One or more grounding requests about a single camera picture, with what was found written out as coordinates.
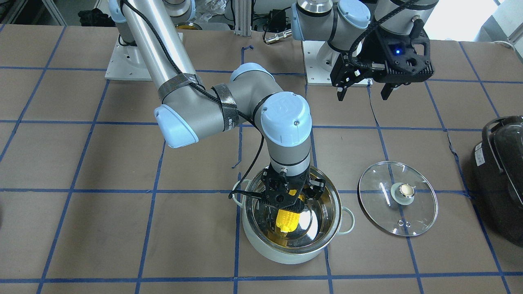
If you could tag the glass pot lid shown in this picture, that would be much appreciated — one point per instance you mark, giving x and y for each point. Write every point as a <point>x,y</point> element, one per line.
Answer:
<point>397,199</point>

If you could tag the aluminium frame post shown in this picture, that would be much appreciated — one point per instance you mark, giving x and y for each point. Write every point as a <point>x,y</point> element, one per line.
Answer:
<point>243,14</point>

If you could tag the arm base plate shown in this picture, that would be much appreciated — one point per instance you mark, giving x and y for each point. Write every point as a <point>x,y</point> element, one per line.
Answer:
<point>130,61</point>
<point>319,60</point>

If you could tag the gold brass fitting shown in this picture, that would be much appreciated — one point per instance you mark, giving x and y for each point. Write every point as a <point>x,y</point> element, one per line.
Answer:
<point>277,37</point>

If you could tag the dark brown rice cooker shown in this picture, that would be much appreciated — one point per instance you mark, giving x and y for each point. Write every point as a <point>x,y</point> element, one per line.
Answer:
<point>498,168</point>

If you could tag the yellow toy corn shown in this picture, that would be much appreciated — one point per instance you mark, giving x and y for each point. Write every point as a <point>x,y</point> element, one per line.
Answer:
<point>286,221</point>

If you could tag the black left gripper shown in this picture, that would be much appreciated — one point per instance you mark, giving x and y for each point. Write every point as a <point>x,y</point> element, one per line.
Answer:
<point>375,51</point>

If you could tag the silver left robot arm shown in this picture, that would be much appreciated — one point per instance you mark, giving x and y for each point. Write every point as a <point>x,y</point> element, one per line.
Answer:
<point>345,24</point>

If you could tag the pale green electric pot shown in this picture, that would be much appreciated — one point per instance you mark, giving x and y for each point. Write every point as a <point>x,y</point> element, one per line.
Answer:
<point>294,237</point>

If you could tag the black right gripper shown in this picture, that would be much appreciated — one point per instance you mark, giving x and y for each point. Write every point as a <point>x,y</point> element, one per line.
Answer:
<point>316,188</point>

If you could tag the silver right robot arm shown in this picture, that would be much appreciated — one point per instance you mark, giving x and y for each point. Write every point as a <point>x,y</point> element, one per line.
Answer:
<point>189,112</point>

